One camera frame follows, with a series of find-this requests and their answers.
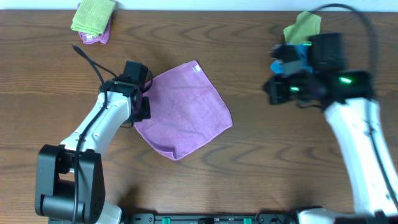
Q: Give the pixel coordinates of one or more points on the folded green cloth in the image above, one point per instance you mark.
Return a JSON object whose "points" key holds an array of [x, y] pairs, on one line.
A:
{"points": [[92, 16]]}

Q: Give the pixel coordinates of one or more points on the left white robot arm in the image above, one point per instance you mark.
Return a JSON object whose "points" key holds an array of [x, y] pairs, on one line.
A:
{"points": [[69, 177]]}

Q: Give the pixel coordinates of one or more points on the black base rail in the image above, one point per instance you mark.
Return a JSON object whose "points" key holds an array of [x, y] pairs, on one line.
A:
{"points": [[260, 218]]}

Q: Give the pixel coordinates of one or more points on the crumpled blue cloth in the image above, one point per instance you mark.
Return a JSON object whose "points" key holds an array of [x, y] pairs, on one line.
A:
{"points": [[290, 59]]}

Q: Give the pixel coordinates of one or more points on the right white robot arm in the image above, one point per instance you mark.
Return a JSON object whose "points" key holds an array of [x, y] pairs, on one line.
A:
{"points": [[350, 108]]}

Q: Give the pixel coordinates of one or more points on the pink microfiber cloth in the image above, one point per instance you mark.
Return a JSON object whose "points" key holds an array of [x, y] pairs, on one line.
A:
{"points": [[186, 110]]}

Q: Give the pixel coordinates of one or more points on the crumpled olive green cloth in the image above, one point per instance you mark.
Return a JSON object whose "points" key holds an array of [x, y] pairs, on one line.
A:
{"points": [[307, 24]]}

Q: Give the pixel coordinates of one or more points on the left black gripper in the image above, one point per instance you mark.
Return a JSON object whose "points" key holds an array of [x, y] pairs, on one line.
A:
{"points": [[144, 108]]}

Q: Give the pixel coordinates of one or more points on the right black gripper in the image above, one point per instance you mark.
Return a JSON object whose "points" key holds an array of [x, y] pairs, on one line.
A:
{"points": [[275, 90]]}

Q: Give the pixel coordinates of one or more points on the folded purple cloth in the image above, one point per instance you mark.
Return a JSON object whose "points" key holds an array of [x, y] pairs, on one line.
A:
{"points": [[104, 37]]}

